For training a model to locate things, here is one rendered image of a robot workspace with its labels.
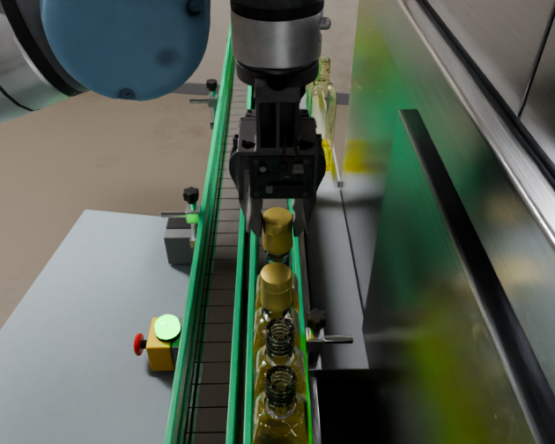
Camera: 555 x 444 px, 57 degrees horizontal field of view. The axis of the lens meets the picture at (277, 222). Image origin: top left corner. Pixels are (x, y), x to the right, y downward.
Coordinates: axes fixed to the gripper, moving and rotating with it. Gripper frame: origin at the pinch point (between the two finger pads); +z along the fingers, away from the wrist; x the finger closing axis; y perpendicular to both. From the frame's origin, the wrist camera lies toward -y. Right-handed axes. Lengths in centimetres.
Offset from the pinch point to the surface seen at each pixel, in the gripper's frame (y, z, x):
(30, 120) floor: -241, 118, -152
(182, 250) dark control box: -37, 39, -20
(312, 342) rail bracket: 0.2, 21.9, 4.9
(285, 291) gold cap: 7.1, 3.8, 0.9
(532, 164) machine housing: 20.1, -21.0, 14.5
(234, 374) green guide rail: 5.3, 22.0, -5.7
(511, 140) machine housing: 17.5, -21.0, 14.2
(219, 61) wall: -275, 95, -36
